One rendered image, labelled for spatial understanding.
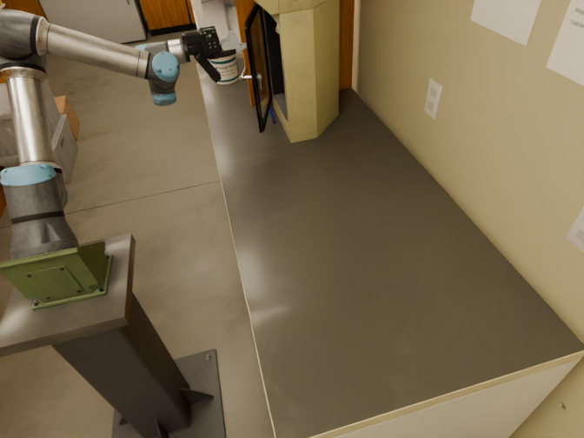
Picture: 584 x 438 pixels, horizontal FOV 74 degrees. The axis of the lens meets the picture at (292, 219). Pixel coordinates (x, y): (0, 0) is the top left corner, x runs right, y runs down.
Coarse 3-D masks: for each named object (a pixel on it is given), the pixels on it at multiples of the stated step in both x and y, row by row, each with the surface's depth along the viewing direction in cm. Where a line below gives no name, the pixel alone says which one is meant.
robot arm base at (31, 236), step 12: (24, 216) 93; (36, 216) 94; (48, 216) 95; (60, 216) 98; (12, 228) 95; (24, 228) 93; (36, 228) 93; (48, 228) 95; (60, 228) 97; (12, 240) 95; (24, 240) 92; (36, 240) 92; (48, 240) 95; (60, 240) 95; (72, 240) 99; (12, 252) 93; (24, 252) 92; (36, 252) 92; (48, 252) 93
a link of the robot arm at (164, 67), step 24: (0, 24) 95; (24, 24) 96; (48, 24) 99; (0, 48) 99; (24, 48) 99; (48, 48) 100; (72, 48) 101; (96, 48) 103; (120, 48) 106; (120, 72) 109; (144, 72) 109; (168, 72) 108
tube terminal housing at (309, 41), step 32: (288, 0) 118; (320, 0) 124; (288, 32) 125; (320, 32) 130; (288, 64) 131; (320, 64) 137; (288, 96) 139; (320, 96) 145; (288, 128) 151; (320, 128) 154
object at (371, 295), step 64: (256, 128) 163; (384, 128) 156; (256, 192) 132; (320, 192) 129; (384, 192) 127; (256, 256) 110; (320, 256) 108; (384, 256) 107; (448, 256) 105; (256, 320) 95; (320, 320) 94; (384, 320) 92; (448, 320) 91; (512, 320) 90; (320, 384) 82; (384, 384) 81; (448, 384) 80
